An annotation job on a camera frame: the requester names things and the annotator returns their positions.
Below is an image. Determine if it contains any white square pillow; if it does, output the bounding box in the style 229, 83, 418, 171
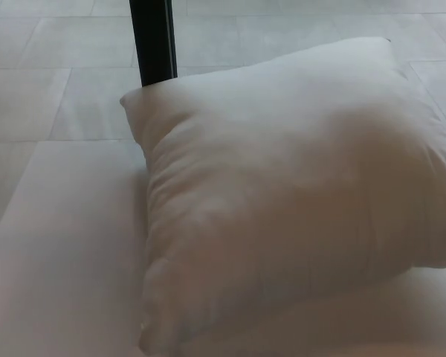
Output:
119, 36, 446, 350

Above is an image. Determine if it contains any black metal post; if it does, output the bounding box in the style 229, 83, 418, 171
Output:
129, 0, 178, 89

